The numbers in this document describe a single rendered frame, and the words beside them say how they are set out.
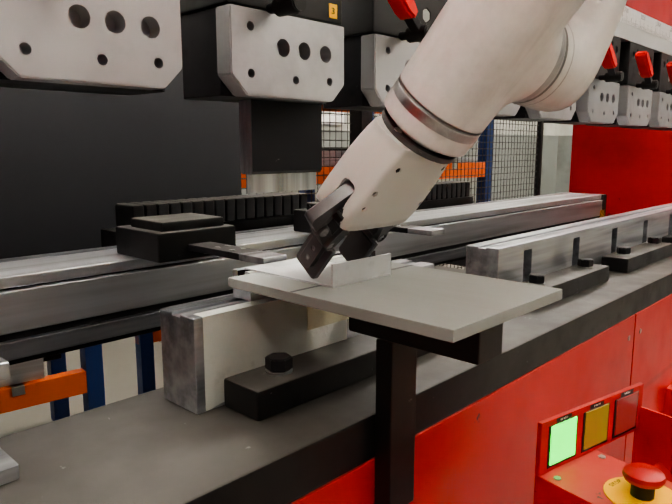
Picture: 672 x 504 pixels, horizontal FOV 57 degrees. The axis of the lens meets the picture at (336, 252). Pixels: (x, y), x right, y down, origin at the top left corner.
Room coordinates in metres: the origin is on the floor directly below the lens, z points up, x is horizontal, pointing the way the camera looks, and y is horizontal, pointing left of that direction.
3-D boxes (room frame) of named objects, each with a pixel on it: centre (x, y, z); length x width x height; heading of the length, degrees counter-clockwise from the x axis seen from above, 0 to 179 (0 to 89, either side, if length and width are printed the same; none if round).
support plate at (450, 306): (0.58, -0.05, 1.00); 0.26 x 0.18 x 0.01; 46
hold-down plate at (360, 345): (0.67, -0.01, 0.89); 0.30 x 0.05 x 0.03; 136
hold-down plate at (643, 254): (1.37, -0.68, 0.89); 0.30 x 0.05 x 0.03; 136
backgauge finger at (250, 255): (0.79, 0.16, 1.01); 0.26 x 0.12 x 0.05; 46
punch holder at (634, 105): (1.39, -0.62, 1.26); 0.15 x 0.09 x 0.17; 136
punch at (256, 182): (0.68, 0.06, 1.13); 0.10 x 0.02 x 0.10; 136
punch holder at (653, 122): (1.53, -0.75, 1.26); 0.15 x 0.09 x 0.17; 136
